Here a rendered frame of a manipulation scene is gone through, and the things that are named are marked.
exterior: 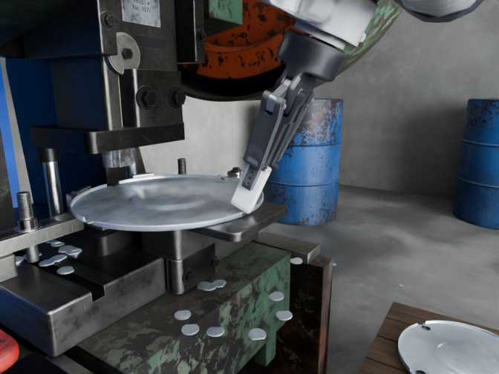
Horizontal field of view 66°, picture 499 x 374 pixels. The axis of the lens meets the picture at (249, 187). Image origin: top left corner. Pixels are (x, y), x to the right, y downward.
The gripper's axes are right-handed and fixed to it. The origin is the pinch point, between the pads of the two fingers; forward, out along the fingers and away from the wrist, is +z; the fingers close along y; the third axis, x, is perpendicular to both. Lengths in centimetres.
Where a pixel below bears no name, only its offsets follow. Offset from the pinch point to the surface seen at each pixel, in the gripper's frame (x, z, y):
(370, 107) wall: 28, 16, 337
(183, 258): 4.0, 14.4, -2.7
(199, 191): 8.9, 7.6, 4.7
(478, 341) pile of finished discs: -53, 26, 50
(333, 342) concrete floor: -31, 76, 85
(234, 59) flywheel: 27.1, -8.8, 35.9
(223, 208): 2.4, 5.3, 0.4
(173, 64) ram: 23.1, -7.7, 8.2
